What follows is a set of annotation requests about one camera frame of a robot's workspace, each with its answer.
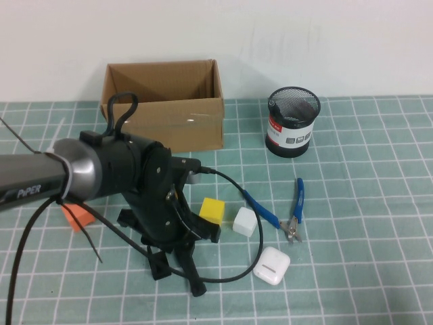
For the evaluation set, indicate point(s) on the open cardboard box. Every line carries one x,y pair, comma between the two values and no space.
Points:
162,115

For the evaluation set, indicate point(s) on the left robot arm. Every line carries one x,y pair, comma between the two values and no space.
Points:
30,176

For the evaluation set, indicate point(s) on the white block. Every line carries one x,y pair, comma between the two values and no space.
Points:
243,222

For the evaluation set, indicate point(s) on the green checked tablecloth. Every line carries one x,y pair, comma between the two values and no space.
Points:
372,203

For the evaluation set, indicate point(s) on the white zip tie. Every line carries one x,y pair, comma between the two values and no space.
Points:
66,176

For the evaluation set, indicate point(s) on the small precision screwdriver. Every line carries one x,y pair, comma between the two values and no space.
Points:
271,101

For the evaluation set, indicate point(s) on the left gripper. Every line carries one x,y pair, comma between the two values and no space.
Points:
159,210

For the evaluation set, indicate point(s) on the black mesh pen holder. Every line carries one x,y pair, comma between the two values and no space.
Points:
291,143

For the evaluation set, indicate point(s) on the orange block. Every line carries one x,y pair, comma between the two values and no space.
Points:
84,221

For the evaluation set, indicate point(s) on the black L-shaped bracket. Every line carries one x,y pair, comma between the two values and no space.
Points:
159,269

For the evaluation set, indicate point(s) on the yellow block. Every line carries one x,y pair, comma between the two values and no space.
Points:
213,210

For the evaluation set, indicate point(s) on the white earbuds case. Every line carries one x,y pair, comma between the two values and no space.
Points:
272,264

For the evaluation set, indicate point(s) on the black zip tie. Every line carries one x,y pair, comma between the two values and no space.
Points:
20,137
84,237

